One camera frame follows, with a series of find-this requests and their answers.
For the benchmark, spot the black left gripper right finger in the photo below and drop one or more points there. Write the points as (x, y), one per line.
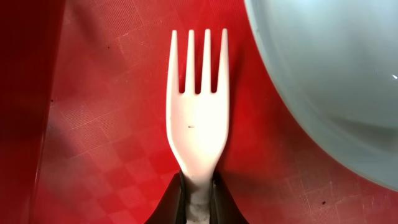
(223, 209)

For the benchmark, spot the red plastic tray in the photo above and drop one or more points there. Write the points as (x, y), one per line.
(83, 136)

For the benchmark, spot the light blue plate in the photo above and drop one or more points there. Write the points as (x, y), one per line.
(334, 64)

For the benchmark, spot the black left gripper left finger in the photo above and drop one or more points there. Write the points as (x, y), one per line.
(171, 208)

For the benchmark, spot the white plastic fork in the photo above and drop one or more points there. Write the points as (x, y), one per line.
(198, 123)

